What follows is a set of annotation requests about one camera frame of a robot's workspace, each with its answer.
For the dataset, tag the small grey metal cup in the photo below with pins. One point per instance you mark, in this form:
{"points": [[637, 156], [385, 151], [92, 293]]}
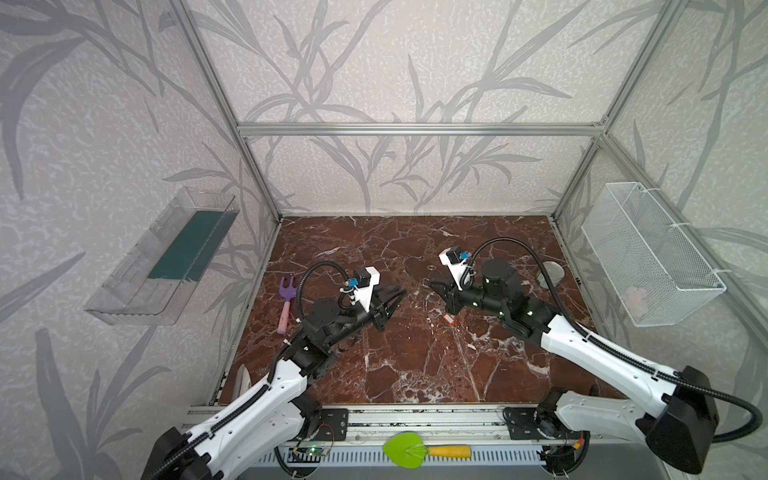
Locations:
{"points": [[555, 272]]}

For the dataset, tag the pink object in basket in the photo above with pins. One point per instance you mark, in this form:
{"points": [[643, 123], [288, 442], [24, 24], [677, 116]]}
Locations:
{"points": [[635, 300]]}

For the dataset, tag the aluminium front rail frame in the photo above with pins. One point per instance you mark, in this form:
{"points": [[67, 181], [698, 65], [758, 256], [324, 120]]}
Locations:
{"points": [[420, 420]]}

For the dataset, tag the clear plastic wall shelf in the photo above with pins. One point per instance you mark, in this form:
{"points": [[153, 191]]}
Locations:
{"points": [[157, 278]]}

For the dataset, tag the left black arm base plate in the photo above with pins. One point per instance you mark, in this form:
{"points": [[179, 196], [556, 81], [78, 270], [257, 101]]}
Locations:
{"points": [[331, 425]]}

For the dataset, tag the right circuit board with wires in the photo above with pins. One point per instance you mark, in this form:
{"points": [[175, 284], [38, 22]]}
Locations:
{"points": [[563, 460]]}

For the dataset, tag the left circuit board with wires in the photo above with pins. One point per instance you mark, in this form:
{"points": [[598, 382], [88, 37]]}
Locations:
{"points": [[307, 451]]}

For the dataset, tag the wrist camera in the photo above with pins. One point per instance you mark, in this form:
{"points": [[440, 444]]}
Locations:
{"points": [[360, 287], [460, 265]]}

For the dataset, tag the circuit board with wires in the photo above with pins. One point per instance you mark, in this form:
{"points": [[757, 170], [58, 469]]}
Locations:
{"points": [[563, 460], [307, 451]]}

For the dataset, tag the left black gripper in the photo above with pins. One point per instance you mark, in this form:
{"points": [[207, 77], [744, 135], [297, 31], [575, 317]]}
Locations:
{"points": [[377, 309]]}

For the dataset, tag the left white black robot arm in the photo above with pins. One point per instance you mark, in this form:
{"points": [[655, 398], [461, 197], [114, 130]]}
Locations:
{"points": [[276, 409]]}

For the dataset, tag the white wire mesh basket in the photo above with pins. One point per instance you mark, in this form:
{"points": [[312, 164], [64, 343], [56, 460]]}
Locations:
{"points": [[639, 244]]}

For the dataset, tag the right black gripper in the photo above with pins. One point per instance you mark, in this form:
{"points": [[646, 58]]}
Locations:
{"points": [[453, 295]]}

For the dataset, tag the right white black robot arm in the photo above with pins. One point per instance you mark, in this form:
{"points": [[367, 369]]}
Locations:
{"points": [[662, 408]]}

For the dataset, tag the purple pink toy rake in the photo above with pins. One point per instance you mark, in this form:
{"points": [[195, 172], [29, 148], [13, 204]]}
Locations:
{"points": [[287, 291]]}

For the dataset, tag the green yellow toy shovel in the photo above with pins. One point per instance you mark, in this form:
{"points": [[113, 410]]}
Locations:
{"points": [[408, 451]]}

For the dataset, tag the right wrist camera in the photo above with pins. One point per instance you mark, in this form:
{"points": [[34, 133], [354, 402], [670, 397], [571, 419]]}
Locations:
{"points": [[460, 265]]}

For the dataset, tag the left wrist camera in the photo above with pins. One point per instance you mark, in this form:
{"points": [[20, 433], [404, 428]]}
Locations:
{"points": [[360, 287]]}

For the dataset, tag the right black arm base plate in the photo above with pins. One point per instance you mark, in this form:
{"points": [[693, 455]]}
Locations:
{"points": [[527, 423]]}

